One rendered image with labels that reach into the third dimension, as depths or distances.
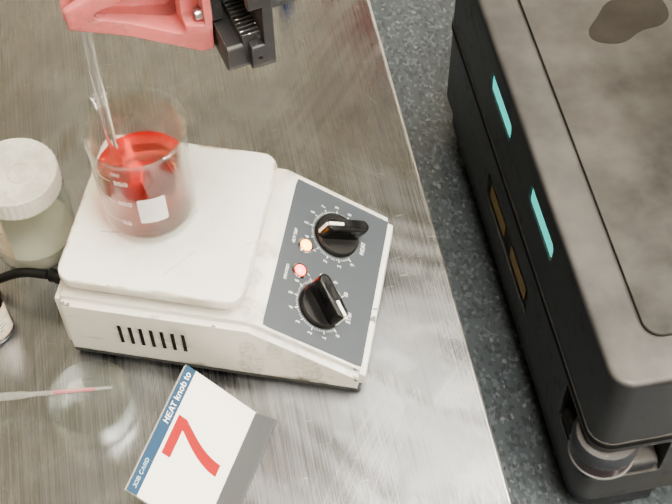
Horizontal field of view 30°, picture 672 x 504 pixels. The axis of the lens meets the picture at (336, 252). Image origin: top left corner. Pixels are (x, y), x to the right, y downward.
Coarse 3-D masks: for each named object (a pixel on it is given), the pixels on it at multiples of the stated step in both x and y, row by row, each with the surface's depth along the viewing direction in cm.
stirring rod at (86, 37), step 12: (72, 0) 66; (84, 36) 68; (84, 48) 69; (96, 60) 70; (96, 72) 70; (96, 84) 71; (96, 96) 72; (108, 108) 73; (108, 120) 74; (108, 132) 74; (108, 144) 75; (120, 156) 77
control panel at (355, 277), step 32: (320, 192) 85; (288, 224) 82; (384, 224) 87; (288, 256) 81; (320, 256) 83; (352, 256) 84; (288, 288) 80; (352, 288) 83; (288, 320) 79; (352, 320) 82; (352, 352) 81
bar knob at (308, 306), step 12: (324, 276) 80; (312, 288) 80; (324, 288) 79; (300, 300) 80; (312, 300) 80; (324, 300) 80; (336, 300) 79; (312, 312) 80; (324, 312) 80; (336, 312) 79; (312, 324) 80; (324, 324) 80; (336, 324) 80
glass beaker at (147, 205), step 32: (128, 96) 76; (160, 96) 76; (96, 128) 76; (128, 128) 78; (160, 128) 78; (96, 160) 73; (160, 160) 73; (128, 192) 74; (160, 192) 75; (192, 192) 78; (128, 224) 77; (160, 224) 77
